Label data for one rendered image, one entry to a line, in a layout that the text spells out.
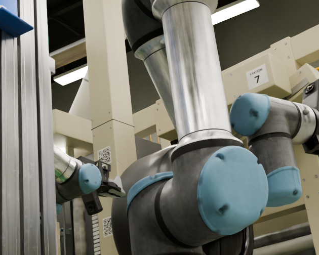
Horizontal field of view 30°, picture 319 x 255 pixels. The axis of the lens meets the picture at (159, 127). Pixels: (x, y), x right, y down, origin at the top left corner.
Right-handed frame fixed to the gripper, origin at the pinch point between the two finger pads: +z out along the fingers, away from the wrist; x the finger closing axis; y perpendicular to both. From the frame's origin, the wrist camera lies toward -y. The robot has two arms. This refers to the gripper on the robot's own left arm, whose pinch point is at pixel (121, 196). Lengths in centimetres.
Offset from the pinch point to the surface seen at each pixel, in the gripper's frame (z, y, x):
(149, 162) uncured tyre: 12.6, 16.0, -1.1
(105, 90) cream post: 20, 62, 29
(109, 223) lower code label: 26.8, 5.9, 33.0
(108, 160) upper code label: 23.9, 31.2, 30.6
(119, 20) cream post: 26, 102, 26
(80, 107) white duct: 47, 85, 75
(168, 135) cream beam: 51, 49, 21
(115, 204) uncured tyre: 8.1, 2.4, 10.9
